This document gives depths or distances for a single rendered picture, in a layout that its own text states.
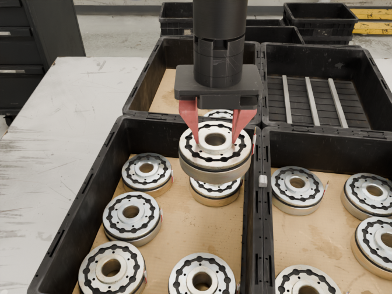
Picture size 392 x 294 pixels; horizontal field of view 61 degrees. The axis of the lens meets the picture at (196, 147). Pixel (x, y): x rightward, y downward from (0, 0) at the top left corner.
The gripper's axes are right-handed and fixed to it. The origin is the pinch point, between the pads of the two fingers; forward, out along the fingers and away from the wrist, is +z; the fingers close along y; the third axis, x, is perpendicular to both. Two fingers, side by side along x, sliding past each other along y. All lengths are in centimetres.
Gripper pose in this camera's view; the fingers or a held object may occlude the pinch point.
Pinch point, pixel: (215, 136)
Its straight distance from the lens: 45.9
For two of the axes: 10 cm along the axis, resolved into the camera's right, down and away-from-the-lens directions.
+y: -10.0, 0.0, 0.1
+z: 0.1, 7.7, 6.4
